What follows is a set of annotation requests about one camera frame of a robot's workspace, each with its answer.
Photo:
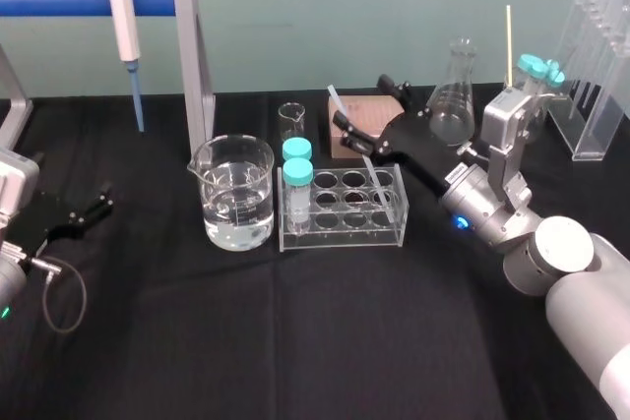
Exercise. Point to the large glass beaker with water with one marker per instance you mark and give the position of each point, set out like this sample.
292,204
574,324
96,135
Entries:
238,203

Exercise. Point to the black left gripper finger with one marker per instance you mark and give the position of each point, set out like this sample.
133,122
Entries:
96,199
101,213

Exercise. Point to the thin wooden stick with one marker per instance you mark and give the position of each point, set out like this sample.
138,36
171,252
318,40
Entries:
509,46

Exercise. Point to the small empty glass beaker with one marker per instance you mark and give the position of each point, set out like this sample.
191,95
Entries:
292,122

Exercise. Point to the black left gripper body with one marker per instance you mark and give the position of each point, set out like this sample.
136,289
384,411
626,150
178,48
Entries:
49,216

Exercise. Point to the clear glass conical flask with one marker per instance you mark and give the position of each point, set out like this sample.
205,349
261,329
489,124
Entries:
452,115

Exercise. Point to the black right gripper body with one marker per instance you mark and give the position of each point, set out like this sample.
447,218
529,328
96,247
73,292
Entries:
411,142

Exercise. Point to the black table cloth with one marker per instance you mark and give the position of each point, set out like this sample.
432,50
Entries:
305,331

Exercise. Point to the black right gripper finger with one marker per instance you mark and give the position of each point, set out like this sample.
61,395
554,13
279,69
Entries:
358,136
396,90

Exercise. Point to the white pipette with blue tip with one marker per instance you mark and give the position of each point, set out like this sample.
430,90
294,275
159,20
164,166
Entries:
123,21

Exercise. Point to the clear acrylic tube rack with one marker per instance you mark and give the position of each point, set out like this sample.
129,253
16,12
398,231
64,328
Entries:
344,238

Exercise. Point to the brown cardboard box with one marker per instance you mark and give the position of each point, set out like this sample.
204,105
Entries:
366,115

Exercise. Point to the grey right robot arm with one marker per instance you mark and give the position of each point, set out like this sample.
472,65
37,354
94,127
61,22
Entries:
566,253

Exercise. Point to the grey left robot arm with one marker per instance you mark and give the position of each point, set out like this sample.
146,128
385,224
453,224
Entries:
15,194

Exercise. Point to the teal capped sample tube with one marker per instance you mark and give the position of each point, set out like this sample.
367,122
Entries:
529,66
557,78
297,147
298,194

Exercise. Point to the grey metal stand leg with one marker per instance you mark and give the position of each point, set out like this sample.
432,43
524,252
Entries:
15,100
194,61

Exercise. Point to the tall clear acrylic stand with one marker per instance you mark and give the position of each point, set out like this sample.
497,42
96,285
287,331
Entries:
590,135

